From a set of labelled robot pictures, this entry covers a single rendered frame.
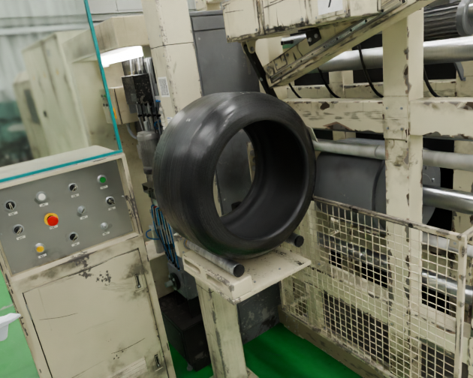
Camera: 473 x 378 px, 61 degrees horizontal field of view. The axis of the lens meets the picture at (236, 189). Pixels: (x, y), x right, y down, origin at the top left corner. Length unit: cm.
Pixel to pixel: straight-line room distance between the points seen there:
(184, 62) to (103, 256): 87
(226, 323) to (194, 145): 100
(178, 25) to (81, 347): 137
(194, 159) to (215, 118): 14
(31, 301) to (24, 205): 38
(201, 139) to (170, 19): 54
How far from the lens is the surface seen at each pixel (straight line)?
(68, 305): 183
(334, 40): 142
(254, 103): 128
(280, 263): 158
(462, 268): 138
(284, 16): 139
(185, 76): 157
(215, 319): 189
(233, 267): 136
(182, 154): 120
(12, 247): 175
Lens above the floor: 157
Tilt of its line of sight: 18 degrees down
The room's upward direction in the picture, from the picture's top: 8 degrees counter-clockwise
